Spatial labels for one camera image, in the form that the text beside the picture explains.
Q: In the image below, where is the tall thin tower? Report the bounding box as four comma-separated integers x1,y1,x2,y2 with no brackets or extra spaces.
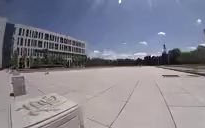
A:
161,43,168,65

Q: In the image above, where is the pale concrete slab plaza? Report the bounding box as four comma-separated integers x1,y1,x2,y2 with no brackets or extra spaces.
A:
0,65,205,128

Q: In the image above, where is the inscribed pale stone block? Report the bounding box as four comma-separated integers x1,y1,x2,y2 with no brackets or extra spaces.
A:
9,92,86,128

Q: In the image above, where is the small pale stone block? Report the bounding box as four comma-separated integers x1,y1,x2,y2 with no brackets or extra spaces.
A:
10,75,27,98

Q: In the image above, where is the dark drain grate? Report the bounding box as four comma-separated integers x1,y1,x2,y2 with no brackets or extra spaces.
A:
161,73,180,78

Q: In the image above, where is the clump of green trees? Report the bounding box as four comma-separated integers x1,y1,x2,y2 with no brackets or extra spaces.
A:
167,46,205,65

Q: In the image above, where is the white building with dark windows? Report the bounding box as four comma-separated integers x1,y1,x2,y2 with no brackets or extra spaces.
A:
0,15,88,70

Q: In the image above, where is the raised kerb edge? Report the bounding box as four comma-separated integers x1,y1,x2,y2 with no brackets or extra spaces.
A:
156,64,205,79

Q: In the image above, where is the row of small trees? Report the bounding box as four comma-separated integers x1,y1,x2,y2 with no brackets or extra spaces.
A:
9,49,88,69

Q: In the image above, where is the distant dark tree line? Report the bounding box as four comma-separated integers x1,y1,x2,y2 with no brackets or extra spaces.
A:
85,56,164,67

